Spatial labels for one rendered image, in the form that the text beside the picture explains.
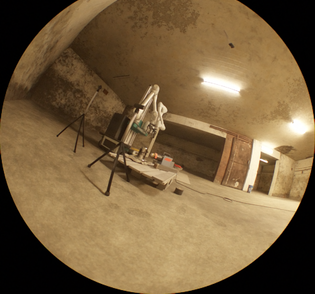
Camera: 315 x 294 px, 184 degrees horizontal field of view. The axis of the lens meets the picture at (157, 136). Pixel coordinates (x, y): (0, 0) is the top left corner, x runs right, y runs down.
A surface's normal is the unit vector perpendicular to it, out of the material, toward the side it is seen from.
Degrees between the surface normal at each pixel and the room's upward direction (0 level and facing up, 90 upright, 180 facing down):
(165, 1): 180
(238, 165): 90
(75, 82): 90
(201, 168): 90
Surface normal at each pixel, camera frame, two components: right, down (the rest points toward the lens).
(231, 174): -0.29, -0.29
